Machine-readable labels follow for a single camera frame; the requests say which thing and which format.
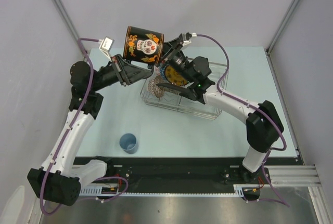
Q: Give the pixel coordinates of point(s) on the red and black mug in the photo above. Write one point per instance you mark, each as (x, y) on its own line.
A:
(144, 46)

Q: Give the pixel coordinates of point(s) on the black floral square plate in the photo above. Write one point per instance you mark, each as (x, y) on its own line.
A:
(177, 90)

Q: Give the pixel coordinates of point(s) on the light blue plastic cup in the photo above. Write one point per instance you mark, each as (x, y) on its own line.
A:
(128, 143)

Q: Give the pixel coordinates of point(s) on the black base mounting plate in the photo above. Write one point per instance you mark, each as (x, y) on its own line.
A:
(155, 175)

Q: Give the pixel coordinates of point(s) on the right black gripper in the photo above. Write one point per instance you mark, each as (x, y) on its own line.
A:
(168, 48)

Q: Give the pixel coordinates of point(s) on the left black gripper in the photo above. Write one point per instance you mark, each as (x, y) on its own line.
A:
(133, 74)

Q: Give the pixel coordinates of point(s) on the right slotted cable duct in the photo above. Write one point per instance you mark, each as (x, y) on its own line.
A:
(248, 191)

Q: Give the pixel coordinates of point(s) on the aluminium frame rail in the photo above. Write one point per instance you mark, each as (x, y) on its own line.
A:
(294, 176)

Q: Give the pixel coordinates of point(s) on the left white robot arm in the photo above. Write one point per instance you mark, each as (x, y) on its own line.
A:
(55, 181)

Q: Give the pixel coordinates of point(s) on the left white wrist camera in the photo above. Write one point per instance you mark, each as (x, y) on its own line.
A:
(105, 46)

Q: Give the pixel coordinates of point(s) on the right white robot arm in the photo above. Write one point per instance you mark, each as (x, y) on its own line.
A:
(263, 124)

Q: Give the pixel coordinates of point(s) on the left slotted cable duct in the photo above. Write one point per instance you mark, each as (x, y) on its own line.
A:
(100, 190)

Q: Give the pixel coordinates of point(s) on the yellow patterned round plate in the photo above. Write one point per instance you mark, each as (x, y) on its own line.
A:
(173, 77)

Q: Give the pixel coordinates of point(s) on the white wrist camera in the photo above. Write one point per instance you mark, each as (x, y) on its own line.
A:
(105, 46)
(185, 38)

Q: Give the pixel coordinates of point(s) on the steel wire dish rack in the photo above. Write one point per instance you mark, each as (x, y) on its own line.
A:
(178, 103)

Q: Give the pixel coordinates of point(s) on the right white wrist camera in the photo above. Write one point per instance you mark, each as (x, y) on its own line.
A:
(185, 38)

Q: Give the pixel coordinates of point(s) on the slotted cable duct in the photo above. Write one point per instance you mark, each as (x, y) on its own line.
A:
(248, 191)
(100, 190)

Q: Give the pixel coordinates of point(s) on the blue triangle patterned bowl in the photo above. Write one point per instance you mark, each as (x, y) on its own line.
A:
(159, 71)

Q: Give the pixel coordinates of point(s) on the red patterned white bowl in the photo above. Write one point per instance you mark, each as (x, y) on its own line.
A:
(152, 87)

